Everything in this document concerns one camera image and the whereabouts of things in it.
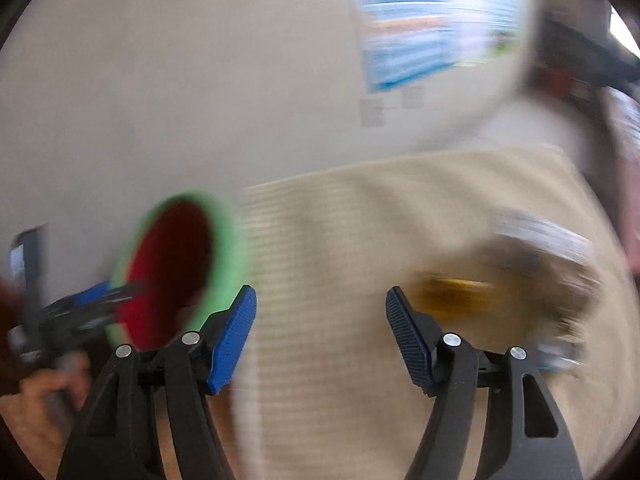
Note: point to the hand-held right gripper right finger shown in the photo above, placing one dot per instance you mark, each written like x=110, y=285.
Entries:
x=405, y=335

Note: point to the pink quilted blanket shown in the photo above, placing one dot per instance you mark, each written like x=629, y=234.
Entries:
x=626, y=170

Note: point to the red bucket with green rim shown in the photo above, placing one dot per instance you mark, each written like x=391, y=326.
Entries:
x=170, y=260

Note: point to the crumpled grey patterned paper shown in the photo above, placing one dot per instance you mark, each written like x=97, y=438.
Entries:
x=540, y=260

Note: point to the person's left hand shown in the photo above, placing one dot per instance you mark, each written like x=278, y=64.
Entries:
x=35, y=405

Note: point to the yellow checked tablecloth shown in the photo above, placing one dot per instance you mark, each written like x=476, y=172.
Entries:
x=325, y=240

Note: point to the dark shelf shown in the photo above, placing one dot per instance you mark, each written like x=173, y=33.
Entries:
x=575, y=45

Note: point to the wall poster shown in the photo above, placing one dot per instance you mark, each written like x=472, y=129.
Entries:
x=415, y=25

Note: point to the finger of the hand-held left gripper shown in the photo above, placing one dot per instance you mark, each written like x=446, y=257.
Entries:
x=95, y=292
x=95, y=321

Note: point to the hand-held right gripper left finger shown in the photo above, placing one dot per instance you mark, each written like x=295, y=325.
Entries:
x=235, y=340

